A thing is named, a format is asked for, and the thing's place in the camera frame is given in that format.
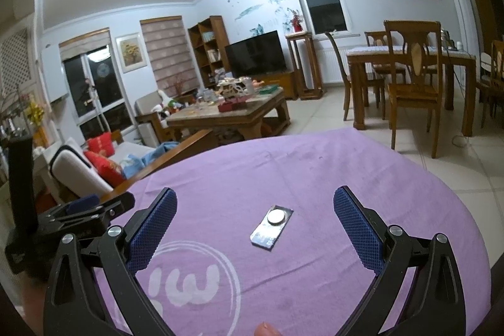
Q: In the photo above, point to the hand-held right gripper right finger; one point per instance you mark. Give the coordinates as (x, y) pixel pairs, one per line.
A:
(358, 229)

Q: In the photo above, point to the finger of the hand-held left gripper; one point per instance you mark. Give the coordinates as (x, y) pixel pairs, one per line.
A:
(78, 204)
(114, 206)

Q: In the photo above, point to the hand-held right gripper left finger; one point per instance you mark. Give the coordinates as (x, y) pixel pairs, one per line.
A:
(151, 229)

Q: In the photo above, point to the silver coin cell blister pack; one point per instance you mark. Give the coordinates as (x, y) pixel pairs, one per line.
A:
(267, 233)

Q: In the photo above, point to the person's right hand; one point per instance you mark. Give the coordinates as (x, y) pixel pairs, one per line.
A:
(267, 330)

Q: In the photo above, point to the white seat cushion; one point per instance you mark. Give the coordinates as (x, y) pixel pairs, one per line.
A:
(78, 174)

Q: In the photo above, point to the red cushion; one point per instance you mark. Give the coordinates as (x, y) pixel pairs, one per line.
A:
(104, 168)
(101, 144)

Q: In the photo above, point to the light blue cloth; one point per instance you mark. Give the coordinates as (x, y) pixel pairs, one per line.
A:
(149, 159)

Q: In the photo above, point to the purple cloth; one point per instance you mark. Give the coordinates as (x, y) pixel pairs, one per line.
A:
(315, 162)

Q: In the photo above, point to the wooden armchair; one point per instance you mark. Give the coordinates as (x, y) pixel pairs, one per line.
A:
(149, 123)

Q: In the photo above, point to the yellow flowers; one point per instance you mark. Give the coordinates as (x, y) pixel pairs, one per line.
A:
(34, 112)

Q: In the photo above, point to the plush toys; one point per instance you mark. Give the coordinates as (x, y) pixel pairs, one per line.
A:
(167, 105)

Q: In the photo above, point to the glass balcony door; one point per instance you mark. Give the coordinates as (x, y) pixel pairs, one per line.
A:
(78, 84)

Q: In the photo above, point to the wooden chair with oval panel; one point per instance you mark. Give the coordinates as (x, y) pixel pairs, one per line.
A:
(413, 92)

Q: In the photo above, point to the sunflower framed picture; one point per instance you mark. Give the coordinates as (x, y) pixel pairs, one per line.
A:
(131, 52)

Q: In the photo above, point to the wooden coffee table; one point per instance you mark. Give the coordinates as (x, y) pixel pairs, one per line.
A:
(252, 111)

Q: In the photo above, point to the clutter of small household items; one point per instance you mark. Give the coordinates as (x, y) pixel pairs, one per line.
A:
(232, 92)

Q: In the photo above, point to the pink roller blind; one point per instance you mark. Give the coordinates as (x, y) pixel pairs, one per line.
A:
(169, 52)

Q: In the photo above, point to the wooden television cabinet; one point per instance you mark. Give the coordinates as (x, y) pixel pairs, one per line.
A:
(283, 82)

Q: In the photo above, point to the wooden dining chair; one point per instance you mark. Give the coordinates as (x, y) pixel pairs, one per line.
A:
(334, 56)
(376, 39)
(494, 76)

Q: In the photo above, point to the wooden dining table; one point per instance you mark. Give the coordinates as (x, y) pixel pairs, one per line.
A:
(366, 54)

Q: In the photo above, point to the wooden bookshelf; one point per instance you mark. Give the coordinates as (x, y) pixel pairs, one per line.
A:
(208, 44)

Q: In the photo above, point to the tall wooden plant stand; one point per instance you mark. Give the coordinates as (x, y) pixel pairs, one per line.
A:
(299, 35)

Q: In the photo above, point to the black flat television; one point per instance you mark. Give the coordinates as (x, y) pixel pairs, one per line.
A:
(256, 52)

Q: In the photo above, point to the metal kettle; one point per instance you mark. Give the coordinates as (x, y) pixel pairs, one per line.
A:
(445, 39)

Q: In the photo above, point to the red vase with flowers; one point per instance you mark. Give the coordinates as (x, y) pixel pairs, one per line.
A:
(297, 25)

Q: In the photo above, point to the white standing air conditioner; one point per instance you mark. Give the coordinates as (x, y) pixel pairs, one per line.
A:
(462, 17)

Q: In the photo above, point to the wooden frame sofa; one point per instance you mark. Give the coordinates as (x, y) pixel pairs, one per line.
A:
(185, 151)

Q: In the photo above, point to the white wall cabinet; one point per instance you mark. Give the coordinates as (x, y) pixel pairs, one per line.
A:
(55, 72)

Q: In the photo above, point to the white wall radiator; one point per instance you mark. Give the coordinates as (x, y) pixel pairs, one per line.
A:
(330, 62)

